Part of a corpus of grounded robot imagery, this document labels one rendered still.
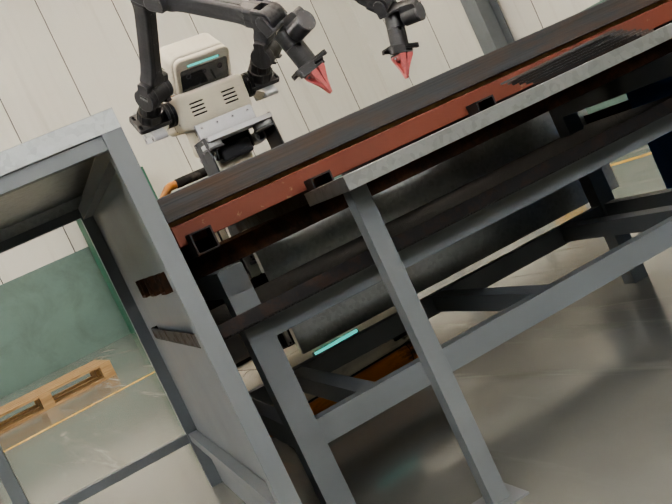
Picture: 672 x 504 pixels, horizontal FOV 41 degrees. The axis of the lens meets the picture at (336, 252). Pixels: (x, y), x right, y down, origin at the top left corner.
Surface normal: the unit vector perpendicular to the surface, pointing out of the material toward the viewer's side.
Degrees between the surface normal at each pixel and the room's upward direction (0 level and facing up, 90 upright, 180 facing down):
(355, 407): 90
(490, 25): 90
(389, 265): 90
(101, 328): 90
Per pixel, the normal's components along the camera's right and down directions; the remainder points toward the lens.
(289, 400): 0.31, -0.07
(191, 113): 0.50, 0.00
